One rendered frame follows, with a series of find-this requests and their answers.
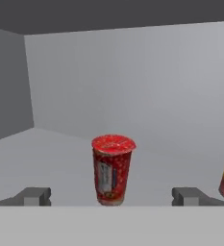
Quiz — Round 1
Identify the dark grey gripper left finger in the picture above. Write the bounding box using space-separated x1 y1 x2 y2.
0 186 52 207

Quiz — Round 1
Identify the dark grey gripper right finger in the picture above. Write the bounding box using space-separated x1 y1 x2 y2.
171 186 224 207

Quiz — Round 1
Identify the red yogurt cup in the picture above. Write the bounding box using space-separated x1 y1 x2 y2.
90 134 137 207

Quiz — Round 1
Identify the grey cabinet interior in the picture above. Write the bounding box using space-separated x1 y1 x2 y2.
0 0 224 207

